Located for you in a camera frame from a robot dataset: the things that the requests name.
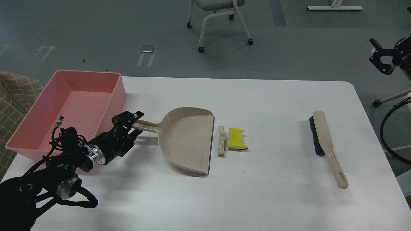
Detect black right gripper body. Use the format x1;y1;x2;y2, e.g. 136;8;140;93
393;36;411;72

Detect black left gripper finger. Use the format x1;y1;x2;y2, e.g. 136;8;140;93
112;111;144;130
128;129;143;144

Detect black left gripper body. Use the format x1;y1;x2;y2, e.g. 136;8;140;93
88;128;135;165

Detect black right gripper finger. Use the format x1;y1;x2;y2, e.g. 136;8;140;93
369;38;397;75

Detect beige plastic dustpan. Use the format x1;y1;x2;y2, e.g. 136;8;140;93
133;107;215;175

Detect toast bread slice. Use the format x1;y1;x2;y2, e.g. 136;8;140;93
218;126;226;157

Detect beige hand brush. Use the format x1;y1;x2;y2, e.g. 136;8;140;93
309;111;349;189

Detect yellow sponge piece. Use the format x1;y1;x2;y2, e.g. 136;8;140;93
227;127;248;150

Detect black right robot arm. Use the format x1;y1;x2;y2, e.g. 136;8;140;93
369;35;411;166

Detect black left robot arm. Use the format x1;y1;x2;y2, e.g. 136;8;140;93
1;111;144;231

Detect pink plastic bin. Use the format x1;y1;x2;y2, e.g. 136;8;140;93
5;70;127;161

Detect white caster leg base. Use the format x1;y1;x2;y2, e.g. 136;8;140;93
372;90;411;107

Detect grey floor outlet plate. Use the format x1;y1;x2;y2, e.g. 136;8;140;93
140;44;155;54

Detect white desk foot bar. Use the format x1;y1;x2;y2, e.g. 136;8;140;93
307;0;363;11

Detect beige checkered cloth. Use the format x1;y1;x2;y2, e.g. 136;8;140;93
0;70;44;179

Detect white office chair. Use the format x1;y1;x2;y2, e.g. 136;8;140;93
188;0;254;54

